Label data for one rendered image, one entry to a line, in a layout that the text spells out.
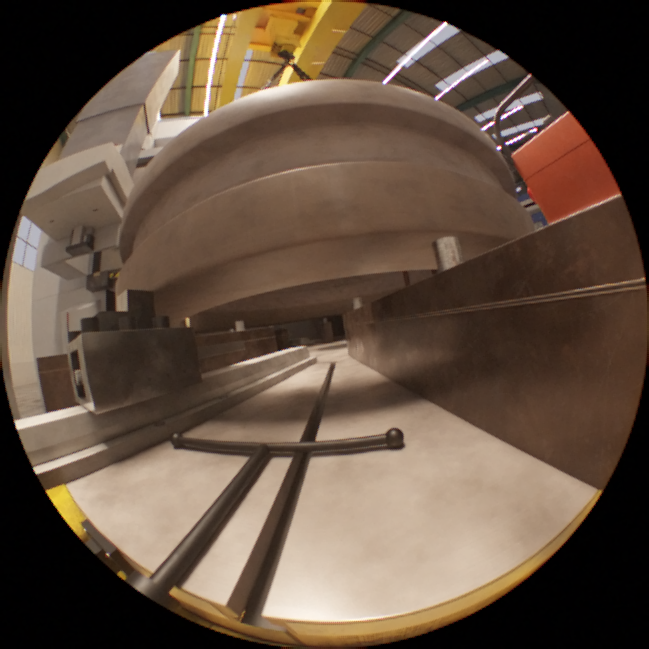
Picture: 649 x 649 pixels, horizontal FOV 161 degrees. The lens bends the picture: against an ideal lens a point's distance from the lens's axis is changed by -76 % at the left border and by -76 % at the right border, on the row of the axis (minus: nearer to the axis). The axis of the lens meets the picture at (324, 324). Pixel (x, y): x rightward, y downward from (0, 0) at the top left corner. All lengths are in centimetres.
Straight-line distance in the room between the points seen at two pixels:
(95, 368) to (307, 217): 73
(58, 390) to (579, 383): 223
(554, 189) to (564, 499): 42
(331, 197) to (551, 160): 58
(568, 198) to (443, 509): 46
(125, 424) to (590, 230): 109
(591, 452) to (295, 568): 42
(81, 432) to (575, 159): 113
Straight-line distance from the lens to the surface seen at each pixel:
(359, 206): 72
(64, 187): 286
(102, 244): 325
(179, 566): 37
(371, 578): 32
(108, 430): 83
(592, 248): 36
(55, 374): 197
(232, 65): 1189
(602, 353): 37
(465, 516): 38
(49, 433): 80
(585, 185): 38
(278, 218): 71
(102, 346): 73
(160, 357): 81
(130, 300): 92
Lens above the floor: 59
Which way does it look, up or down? 1 degrees up
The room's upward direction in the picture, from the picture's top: 9 degrees counter-clockwise
